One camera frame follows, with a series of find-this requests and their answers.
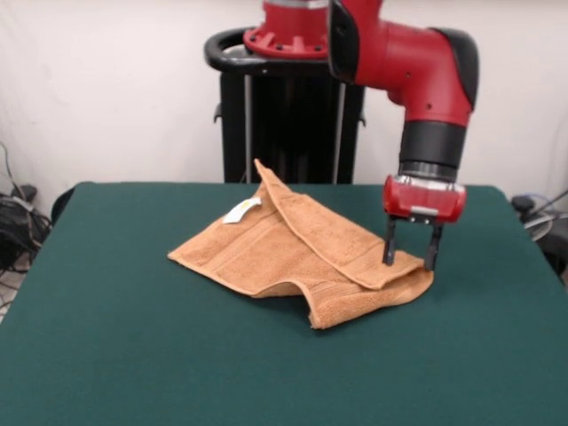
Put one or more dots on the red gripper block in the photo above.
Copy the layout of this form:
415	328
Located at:
421	202

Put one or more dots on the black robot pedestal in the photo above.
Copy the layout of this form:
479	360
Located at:
266	133

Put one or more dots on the grey round stand base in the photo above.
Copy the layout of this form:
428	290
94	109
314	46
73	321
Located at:
538	226

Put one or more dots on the orange terry towel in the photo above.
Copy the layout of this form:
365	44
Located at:
248	257

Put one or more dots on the black bulky object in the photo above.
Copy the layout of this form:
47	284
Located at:
557	250

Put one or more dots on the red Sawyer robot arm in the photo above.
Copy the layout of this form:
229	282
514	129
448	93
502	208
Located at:
412	62

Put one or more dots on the dark green table cloth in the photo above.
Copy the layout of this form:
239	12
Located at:
133	333

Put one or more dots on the small black device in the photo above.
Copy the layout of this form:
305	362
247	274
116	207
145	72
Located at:
523	203
26	191

